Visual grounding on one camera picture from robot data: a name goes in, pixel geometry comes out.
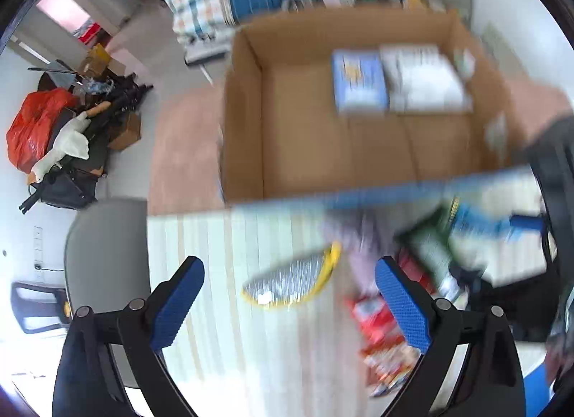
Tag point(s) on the lilac towel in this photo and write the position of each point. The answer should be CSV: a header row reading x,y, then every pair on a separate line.
x,y
366,237

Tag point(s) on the small brown cardboard box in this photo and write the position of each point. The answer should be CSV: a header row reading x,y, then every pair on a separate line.
x,y
127,133

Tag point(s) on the red plastic bag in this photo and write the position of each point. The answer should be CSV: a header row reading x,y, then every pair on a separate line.
x,y
29,134

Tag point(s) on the striped mat with cat print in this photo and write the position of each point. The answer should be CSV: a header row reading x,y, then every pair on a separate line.
x,y
230,357

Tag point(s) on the white cloth with lettering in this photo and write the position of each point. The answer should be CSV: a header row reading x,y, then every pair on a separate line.
x,y
420,79

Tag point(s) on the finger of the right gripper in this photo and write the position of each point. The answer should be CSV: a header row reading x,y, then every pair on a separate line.
x,y
526,222

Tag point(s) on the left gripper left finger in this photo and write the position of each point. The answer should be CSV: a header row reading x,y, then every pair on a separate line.
x,y
88,381

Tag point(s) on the cardboard box with blue print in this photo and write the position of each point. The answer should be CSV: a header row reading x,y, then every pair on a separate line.
x,y
284,138

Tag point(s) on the yellow silver mesh scrubber pack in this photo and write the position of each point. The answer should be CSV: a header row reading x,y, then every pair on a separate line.
x,y
294,282

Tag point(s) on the black tripod pile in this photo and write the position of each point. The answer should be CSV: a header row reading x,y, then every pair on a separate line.
x,y
71,184

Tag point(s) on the green snack packet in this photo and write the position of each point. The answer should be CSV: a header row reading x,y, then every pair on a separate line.
x,y
428,241

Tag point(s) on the light blue tissue pack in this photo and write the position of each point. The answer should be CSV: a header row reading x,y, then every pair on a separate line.
x,y
358,82

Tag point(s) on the white goose plush toy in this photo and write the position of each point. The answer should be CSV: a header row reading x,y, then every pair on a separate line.
x,y
70,141

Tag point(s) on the long blue snack wrapper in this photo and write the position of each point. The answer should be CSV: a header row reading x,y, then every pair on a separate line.
x,y
466,219

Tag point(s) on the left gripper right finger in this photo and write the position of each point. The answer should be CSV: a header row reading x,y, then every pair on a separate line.
x,y
490,380

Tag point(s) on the folding cot frame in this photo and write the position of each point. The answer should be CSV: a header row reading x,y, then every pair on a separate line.
x,y
202,52

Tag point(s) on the red snack packet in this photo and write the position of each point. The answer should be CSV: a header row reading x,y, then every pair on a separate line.
x,y
371,313

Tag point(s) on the yellow cardboard box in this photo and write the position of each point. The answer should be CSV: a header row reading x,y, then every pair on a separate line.
x,y
95,63

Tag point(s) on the orange snack packet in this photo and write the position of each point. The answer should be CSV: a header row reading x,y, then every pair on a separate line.
x,y
389,364

